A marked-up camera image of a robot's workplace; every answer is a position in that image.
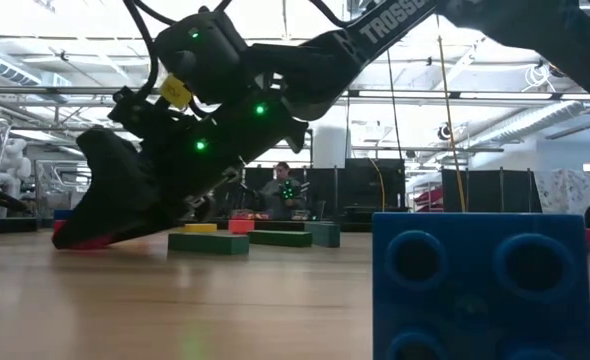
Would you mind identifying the red rack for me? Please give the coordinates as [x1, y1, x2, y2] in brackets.
[414, 187, 446, 215]

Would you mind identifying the white patterned sheet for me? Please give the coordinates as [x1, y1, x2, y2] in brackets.
[534, 168, 590, 215]

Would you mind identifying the long yellow wooden block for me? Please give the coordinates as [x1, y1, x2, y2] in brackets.
[183, 222, 219, 234]

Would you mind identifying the white humanoid figure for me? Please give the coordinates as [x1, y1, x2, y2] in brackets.
[0, 138, 34, 199]

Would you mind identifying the silver ventilation duct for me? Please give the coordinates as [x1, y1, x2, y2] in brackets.
[467, 99, 590, 149]

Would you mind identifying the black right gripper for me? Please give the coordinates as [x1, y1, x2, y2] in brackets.
[52, 94, 309, 251]

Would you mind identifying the small clear plastic bin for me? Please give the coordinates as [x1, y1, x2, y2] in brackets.
[33, 159, 96, 216]

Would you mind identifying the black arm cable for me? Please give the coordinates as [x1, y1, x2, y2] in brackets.
[122, 0, 176, 99]

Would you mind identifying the wide black partition wall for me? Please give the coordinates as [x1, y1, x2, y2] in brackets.
[224, 158, 406, 224]

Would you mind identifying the long teal wooden block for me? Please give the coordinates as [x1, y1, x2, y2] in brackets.
[303, 221, 342, 249]

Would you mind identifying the white pillar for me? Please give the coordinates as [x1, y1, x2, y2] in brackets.
[314, 122, 349, 169]

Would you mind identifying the long green wooden block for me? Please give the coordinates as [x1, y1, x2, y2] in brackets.
[248, 230, 314, 248]
[167, 232, 250, 256]

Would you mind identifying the person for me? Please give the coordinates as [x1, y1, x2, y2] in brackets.
[259, 160, 306, 219]

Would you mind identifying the orange plastic block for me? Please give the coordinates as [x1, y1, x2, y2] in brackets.
[228, 218, 256, 235]

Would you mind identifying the long ceiling light rail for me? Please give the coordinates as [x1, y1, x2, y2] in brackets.
[0, 85, 590, 101]

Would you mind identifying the yellow label tag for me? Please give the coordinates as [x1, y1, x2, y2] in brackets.
[158, 73, 194, 110]

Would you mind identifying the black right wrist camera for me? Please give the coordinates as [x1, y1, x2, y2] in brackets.
[107, 85, 159, 132]

